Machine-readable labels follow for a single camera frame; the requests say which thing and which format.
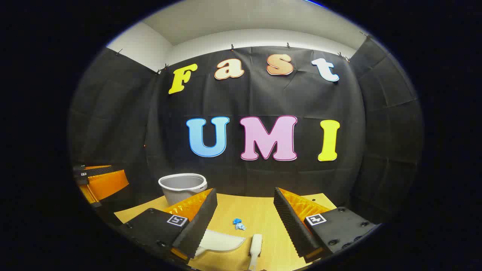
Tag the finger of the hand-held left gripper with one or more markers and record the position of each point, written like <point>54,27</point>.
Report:
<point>107,182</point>
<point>89,195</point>

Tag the wooden desktop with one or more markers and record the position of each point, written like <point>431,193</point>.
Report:
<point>260,214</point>

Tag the grey plastic dustpan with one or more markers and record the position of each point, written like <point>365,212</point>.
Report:
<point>222,241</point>

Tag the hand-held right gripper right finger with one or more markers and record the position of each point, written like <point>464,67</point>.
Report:
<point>292,222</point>

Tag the grey plastic garbage bin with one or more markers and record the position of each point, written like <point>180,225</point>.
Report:
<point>181,188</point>

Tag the small grey broom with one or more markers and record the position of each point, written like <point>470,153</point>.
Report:
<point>256,244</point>

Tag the dark blue paper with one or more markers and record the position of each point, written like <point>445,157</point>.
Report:
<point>237,221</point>

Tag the light blue paper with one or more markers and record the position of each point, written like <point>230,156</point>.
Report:
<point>240,226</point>

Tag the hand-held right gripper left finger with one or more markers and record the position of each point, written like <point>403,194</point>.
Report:
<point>201,222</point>

